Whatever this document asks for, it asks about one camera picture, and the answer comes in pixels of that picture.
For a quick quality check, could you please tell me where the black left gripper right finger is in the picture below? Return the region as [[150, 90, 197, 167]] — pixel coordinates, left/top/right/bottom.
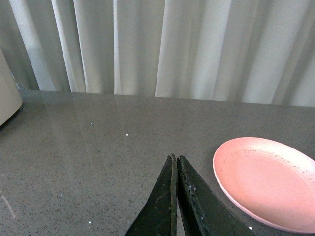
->
[[177, 156, 254, 236]]

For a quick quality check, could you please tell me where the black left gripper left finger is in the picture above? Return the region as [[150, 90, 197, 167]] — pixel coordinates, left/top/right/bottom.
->
[[126, 154, 178, 236]]

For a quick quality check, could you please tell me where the pink plate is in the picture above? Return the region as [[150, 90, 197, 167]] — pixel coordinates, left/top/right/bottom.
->
[[213, 137, 315, 234]]

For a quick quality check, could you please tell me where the white curtain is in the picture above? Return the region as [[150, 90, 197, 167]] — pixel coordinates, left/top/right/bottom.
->
[[0, 0, 315, 107]]

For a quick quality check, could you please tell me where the white rounded appliance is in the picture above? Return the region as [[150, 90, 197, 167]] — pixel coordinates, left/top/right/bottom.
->
[[0, 50, 23, 125]]

